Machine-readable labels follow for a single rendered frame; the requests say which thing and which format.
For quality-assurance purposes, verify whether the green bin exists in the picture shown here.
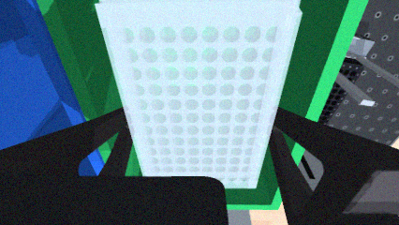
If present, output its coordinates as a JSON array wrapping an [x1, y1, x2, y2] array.
[[37, 0, 368, 210]]

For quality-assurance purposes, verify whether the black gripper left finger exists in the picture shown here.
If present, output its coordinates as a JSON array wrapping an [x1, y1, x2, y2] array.
[[0, 107, 133, 176]]

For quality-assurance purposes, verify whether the blue open tray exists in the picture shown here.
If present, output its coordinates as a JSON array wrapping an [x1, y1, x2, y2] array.
[[0, 0, 105, 175]]

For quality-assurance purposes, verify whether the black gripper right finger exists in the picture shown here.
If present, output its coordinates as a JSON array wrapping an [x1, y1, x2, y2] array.
[[268, 107, 399, 225]]

